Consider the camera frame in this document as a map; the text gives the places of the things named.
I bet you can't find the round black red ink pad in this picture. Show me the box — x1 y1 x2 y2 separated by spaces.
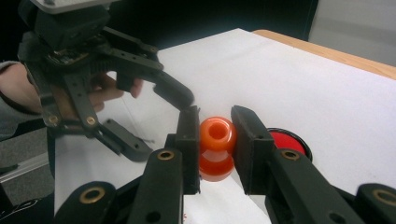
266 127 314 163

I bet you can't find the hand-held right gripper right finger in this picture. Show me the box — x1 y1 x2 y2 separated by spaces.
231 105 365 224

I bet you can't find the metal floor rail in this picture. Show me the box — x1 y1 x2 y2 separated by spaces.
0 151 55 185

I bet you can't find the orange stamp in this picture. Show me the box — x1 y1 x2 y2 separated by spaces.
198 116 238 183

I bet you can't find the white panel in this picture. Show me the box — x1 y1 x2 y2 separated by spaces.
307 0 396 67

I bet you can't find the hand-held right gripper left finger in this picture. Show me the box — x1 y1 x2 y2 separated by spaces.
127 105 201 224

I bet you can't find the white table mat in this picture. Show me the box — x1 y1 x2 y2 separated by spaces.
53 27 396 224

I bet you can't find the black curtain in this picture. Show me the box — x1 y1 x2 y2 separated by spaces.
0 0 320 63

